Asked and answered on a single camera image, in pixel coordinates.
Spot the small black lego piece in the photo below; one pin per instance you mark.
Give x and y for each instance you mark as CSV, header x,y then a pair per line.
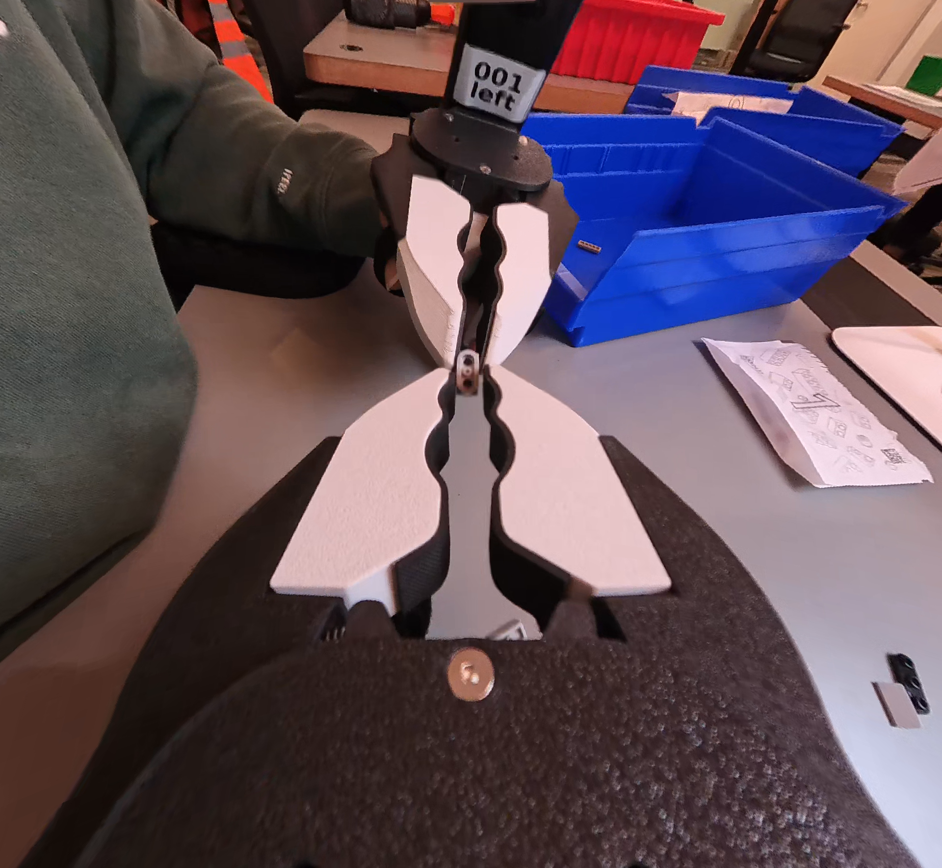
x,y
913,677

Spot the orange traffic cone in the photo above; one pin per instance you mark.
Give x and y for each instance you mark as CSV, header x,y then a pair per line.
x,y
228,29

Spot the red plastic bin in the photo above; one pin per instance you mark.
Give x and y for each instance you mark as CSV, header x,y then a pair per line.
x,y
641,37

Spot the white paper sheet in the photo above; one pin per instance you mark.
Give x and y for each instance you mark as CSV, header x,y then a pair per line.
x,y
729,104

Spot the blue plastic bin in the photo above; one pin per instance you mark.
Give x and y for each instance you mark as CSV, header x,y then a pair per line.
x,y
707,265
847,132

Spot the wooden workbench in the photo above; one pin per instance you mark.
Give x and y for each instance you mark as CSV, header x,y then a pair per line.
x,y
383,66

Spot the white printed paper bag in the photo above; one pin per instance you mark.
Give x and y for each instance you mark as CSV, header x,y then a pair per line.
x,y
810,412

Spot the person's torso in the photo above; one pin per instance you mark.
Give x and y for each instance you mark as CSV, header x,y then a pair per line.
x,y
74,412

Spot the white book stand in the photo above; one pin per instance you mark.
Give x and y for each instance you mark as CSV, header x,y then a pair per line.
x,y
905,368

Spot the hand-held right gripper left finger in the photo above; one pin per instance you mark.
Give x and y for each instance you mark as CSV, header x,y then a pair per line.
x,y
353,515

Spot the small grey lego connector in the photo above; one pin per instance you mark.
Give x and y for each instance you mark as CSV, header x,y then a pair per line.
x,y
467,368

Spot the person's left forearm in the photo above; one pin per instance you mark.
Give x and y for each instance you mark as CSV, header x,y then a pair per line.
x,y
265,176

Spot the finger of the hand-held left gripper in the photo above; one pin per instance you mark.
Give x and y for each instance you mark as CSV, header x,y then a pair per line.
x,y
431,257
527,265

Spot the black chair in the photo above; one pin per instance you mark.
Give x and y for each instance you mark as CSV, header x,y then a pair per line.
x,y
810,22
287,0

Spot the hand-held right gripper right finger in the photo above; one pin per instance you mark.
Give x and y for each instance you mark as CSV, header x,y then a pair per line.
x,y
582,515

